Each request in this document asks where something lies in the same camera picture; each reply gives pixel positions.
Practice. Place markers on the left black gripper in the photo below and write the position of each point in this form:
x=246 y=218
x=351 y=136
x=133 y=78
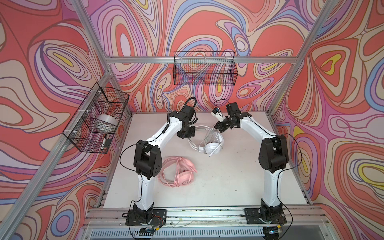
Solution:
x=192 y=134

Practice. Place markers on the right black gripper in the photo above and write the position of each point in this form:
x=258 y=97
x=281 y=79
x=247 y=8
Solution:
x=219 y=125

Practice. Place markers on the pink headphones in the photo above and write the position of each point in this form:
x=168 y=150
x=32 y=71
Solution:
x=185 y=171

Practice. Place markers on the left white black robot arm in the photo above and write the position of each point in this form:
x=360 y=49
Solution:
x=148 y=159

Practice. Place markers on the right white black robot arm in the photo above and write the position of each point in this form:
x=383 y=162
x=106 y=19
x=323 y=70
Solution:
x=273 y=158

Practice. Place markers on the grey tape roll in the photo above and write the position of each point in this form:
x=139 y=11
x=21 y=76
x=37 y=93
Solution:
x=106 y=124

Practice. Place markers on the black white marker pen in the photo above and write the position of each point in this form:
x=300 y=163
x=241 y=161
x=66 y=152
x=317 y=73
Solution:
x=103 y=142

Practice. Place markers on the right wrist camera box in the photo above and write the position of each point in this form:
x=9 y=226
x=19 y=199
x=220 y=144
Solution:
x=216 y=112

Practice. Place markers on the rear black wire basket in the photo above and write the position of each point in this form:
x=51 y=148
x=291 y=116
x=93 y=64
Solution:
x=205 y=68

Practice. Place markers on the black wire basket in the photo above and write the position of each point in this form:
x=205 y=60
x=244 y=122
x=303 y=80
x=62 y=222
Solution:
x=81 y=132
x=205 y=68

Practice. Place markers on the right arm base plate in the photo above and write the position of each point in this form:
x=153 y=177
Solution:
x=256 y=216

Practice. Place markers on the left black wire basket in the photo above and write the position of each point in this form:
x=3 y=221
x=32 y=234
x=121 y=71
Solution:
x=81 y=132

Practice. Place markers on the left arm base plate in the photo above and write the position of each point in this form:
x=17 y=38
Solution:
x=154 y=218

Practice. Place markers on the aluminium front rail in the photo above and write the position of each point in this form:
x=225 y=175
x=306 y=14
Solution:
x=296 y=215

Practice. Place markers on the white perforated cable duct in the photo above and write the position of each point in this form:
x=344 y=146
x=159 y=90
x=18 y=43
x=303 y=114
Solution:
x=175 y=233

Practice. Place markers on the aluminium cage frame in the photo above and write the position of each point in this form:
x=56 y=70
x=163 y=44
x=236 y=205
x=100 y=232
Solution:
x=52 y=54

